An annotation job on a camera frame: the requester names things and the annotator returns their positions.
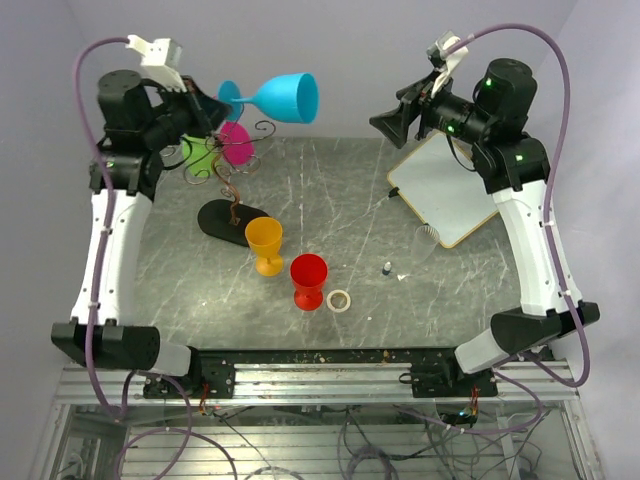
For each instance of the pink plastic wine glass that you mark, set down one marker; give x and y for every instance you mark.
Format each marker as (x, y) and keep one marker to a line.
(236, 144)

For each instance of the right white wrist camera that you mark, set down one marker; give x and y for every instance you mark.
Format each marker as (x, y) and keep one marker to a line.
(445, 63)

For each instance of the white board yellow rim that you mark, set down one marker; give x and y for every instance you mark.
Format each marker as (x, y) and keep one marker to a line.
(434, 181)

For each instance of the blue plastic wine glass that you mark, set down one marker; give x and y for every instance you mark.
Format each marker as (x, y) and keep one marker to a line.
(290, 98)

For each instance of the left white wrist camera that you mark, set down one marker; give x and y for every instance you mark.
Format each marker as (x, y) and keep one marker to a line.
(160, 59)

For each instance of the orange plastic wine glass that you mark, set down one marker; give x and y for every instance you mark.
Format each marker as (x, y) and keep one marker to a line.
(264, 236)

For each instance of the white tape roll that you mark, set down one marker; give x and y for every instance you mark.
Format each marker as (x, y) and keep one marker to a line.
(338, 301)

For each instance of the aluminium mounting rail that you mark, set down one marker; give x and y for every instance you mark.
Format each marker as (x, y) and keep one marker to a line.
(323, 383)

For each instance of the red plastic wine glass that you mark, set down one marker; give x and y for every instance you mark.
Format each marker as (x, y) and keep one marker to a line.
(308, 273)

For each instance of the green plastic wine glass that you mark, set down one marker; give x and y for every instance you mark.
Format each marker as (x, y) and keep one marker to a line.
(198, 155)

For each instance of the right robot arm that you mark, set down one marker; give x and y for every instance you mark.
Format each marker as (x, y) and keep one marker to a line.
(515, 170)

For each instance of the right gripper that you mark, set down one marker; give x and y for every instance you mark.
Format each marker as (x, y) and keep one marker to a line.
(413, 101)

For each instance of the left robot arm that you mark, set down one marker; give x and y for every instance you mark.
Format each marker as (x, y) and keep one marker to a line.
(142, 118)

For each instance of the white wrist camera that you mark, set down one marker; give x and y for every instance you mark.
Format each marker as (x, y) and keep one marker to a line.
(160, 59)
(445, 63)

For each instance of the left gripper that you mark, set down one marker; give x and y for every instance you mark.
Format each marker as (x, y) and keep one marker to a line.
(208, 112)

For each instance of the copper wire glass rack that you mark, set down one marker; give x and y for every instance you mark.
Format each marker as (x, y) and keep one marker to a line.
(226, 217)

